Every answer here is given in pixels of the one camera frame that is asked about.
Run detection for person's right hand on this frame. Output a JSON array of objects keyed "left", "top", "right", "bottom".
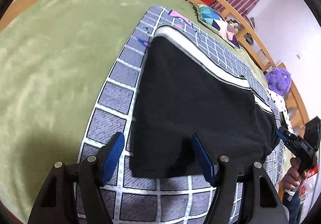
[{"left": 280, "top": 158, "right": 309, "bottom": 190}]

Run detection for green bed blanket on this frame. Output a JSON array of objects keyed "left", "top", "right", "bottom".
[{"left": 0, "top": 0, "right": 269, "bottom": 224}]

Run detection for black phone on pillow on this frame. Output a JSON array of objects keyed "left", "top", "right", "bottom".
[{"left": 280, "top": 112, "right": 288, "bottom": 130}]

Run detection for white dotted pillow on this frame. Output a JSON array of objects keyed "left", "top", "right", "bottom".
[{"left": 267, "top": 89, "right": 294, "bottom": 133}]

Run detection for wooden bed frame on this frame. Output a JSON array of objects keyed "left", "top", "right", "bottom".
[{"left": 0, "top": 0, "right": 310, "bottom": 134}]

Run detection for colourful geometric pillow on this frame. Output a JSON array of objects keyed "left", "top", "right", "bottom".
[{"left": 193, "top": 4, "right": 240, "bottom": 48}]

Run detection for blue grey checkered quilt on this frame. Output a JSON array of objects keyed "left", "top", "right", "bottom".
[{"left": 78, "top": 5, "right": 280, "bottom": 223}]

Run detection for purple plush toy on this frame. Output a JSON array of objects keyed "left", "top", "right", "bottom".
[{"left": 264, "top": 67, "right": 292, "bottom": 96}]

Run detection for black pants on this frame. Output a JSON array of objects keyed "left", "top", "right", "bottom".
[{"left": 130, "top": 26, "right": 279, "bottom": 179}]

